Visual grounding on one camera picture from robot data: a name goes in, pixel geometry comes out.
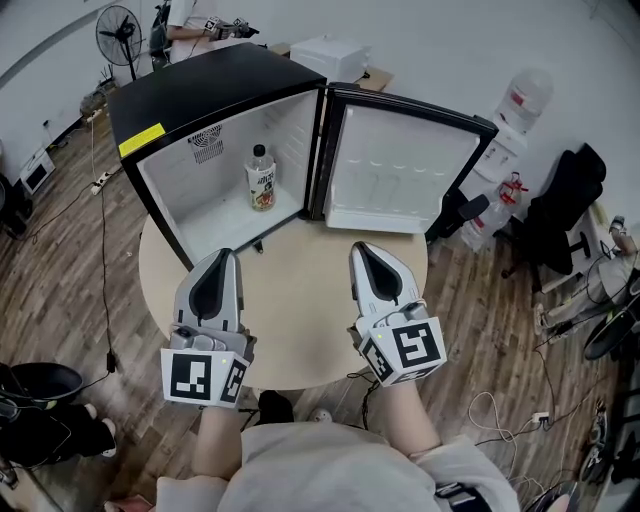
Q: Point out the small white power strip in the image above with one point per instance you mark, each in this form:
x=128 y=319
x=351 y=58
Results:
x=541 y=417

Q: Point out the black office chair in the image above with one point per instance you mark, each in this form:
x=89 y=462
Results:
x=565 y=210

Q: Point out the white microwave oven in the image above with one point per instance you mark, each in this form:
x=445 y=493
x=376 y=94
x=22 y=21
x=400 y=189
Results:
x=36 y=172

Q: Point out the white box appliance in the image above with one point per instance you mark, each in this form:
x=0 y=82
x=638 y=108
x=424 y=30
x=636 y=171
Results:
x=330 y=55

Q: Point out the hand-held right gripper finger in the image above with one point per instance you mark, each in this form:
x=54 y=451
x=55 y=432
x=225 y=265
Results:
x=361 y=285
x=406 y=285

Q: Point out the black standing fan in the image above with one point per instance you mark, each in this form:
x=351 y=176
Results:
x=120 y=32

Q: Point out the black power adapter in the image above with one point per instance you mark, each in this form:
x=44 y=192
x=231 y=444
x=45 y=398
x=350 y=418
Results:
x=111 y=361

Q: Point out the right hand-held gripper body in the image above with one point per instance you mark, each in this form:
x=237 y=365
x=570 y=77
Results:
x=415 y=350

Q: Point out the white water dispenser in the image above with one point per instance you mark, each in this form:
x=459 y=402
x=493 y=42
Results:
x=500 y=150

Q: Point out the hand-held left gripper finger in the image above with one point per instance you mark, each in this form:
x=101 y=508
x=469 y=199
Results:
x=235 y=295
x=186 y=292

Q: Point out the person's right forearm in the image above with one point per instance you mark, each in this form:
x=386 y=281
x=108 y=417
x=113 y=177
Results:
x=412 y=420

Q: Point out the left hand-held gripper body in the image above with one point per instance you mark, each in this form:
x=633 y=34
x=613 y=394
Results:
x=190 y=380

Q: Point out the person's white shoe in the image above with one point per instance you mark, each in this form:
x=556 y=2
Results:
x=321 y=415

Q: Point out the black mini fridge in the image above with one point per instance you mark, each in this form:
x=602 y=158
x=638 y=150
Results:
x=200 y=100

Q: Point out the large clear water jug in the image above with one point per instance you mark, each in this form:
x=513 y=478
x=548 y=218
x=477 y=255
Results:
x=527 y=97

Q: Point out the black round bin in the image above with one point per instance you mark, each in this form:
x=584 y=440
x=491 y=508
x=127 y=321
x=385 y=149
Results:
x=45 y=382

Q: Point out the clear drink bottle black cap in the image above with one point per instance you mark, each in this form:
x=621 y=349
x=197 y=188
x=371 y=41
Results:
x=261 y=180

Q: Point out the person's grey sweater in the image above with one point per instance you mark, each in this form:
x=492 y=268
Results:
x=340 y=475

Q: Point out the person's left forearm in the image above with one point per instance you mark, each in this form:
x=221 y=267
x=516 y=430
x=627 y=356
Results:
x=215 y=440

